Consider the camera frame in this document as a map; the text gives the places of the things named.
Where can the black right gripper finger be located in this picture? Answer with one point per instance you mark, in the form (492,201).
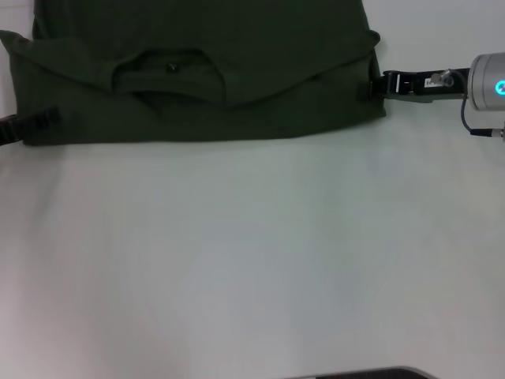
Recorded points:
(388,85)

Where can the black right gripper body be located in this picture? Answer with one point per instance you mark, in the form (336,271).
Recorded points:
(438,85)

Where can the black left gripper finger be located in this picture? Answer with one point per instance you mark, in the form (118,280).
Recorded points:
(23,124)

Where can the dark green printed t-shirt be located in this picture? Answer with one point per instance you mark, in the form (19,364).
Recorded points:
(197,102)

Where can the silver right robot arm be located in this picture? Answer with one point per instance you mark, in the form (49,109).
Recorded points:
(487,81)

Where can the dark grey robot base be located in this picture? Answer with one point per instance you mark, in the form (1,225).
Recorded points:
(375,373)

